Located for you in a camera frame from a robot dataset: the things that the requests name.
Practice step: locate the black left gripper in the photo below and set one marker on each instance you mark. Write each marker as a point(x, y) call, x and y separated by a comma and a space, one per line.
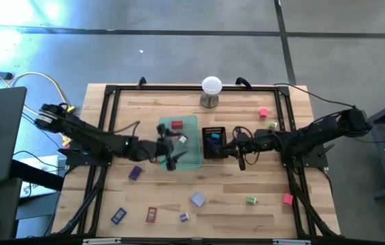
point(153, 149)

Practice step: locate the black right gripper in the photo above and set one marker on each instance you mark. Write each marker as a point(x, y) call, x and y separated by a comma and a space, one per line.
point(247, 144)

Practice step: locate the red charger block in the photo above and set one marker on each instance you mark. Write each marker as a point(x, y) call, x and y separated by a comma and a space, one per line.
point(177, 124)

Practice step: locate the dark purple charger block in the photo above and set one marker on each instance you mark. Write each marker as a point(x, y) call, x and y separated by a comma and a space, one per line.
point(135, 173)

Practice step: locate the green USB charger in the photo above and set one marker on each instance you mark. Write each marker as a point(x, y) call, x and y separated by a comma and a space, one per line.
point(272, 125)
point(251, 201)

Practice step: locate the pink charger cube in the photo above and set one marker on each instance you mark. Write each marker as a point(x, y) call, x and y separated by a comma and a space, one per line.
point(287, 199)
point(263, 113)

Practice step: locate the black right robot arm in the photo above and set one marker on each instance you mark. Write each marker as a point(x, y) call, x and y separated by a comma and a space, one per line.
point(315, 136)

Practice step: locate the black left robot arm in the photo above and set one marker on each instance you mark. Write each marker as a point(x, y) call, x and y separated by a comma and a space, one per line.
point(87, 132)

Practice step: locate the dark blue rectangular device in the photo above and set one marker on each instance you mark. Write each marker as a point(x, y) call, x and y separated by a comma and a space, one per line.
point(213, 143)

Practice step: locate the cyan plastic device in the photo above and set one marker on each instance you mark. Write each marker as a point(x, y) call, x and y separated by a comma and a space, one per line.
point(215, 136)

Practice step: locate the teal translucent plastic bin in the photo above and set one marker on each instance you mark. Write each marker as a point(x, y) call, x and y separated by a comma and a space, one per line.
point(192, 146)

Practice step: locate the black slotted plastic basket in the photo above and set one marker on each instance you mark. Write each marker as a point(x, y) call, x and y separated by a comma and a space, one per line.
point(214, 129)

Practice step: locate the lavender multi-port charger block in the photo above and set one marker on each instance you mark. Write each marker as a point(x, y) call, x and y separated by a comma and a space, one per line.
point(198, 199)

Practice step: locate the red calculator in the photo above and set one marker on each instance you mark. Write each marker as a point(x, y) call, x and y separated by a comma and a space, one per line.
point(151, 214)

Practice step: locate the white-shade metal table lamp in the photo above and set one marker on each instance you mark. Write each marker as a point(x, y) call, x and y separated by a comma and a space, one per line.
point(212, 85)

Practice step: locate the blue calculator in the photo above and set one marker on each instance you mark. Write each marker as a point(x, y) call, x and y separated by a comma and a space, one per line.
point(118, 216)

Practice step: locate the black desk stand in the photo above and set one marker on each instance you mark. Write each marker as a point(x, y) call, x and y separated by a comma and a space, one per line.
point(36, 175)

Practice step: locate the white paper box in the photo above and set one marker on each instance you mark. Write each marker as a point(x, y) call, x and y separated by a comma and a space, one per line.
point(39, 190)

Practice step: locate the black metal table frame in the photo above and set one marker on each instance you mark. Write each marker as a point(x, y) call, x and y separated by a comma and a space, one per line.
point(179, 88)

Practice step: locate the purple and white wall charger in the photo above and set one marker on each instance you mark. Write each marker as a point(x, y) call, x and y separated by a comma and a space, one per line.
point(184, 217)

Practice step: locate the silver edge bracket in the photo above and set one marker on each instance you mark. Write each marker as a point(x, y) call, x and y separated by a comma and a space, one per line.
point(100, 241)
point(291, 242)

